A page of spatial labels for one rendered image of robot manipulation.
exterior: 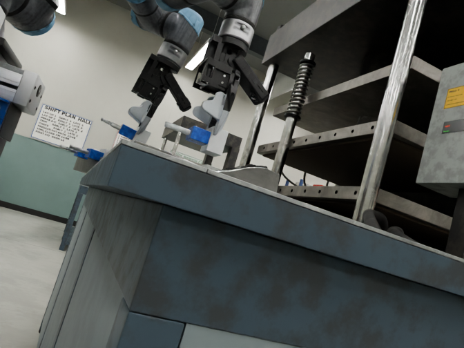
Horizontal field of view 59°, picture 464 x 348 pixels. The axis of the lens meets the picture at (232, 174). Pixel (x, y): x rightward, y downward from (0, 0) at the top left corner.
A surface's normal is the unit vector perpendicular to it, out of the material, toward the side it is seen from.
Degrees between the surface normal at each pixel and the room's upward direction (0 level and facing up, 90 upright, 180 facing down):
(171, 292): 90
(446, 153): 90
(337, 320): 90
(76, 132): 90
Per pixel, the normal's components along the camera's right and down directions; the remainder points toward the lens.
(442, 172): -0.89, -0.32
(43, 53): 0.36, -0.02
